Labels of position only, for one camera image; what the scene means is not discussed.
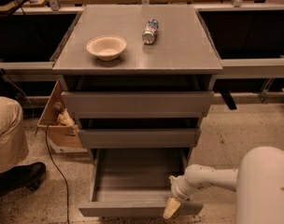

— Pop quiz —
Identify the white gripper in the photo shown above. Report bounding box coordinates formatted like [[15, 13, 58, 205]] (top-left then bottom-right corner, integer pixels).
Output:
[[163, 175, 191, 219]]

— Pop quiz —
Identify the grey bottom drawer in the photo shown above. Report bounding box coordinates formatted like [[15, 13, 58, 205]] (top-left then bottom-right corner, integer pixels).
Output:
[[78, 147, 204, 217]]

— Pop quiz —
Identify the grey drawer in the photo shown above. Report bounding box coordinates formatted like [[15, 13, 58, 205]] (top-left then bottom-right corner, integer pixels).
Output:
[[78, 147, 204, 217], [61, 76, 215, 119], [78, 118, 201, 148]]

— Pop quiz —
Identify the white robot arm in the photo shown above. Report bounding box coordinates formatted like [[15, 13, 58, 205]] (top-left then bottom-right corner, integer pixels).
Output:
[[163, 147, 284, 224]]

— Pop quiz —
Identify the grey top drawer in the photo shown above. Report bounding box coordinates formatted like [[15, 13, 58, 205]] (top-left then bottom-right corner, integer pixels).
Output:
[[61, 76, 215, 119]]

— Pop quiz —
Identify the grey middle drawer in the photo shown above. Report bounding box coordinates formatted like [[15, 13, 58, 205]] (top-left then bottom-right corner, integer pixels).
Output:
[[78, 118, 201, 148]]

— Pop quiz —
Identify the grey drawer cabinet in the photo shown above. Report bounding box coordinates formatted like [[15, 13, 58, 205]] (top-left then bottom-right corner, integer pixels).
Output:
[[50, 5, 223, 161]]

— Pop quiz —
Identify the crumpled item in crate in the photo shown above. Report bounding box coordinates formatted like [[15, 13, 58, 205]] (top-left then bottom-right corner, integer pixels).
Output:
[[53, 102, 75, 126]]

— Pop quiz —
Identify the black leather shoe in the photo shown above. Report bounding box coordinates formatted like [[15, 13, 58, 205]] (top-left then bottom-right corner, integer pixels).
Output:
[[0, 161, 46, 197]]

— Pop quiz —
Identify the beige paper bowl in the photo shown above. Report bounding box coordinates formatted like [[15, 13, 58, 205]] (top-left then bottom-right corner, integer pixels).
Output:
[[86, 35, 127, 61]]

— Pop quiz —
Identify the person's khaki trouser leg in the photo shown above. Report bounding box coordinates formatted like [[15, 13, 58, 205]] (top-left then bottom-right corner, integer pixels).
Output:
[[0, 97, 29, 174]]

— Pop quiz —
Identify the crushed soda can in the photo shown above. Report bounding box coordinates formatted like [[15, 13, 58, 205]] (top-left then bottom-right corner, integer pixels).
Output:
[[142, 19, 159, 45]]

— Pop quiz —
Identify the black floor cable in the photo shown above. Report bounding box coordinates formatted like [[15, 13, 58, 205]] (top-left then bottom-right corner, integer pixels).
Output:
[[44, 122, 71, 224]]

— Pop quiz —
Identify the grey metal rail frame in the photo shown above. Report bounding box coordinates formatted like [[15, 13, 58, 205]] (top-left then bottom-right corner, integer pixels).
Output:
[[0, 5, 284, 95]]

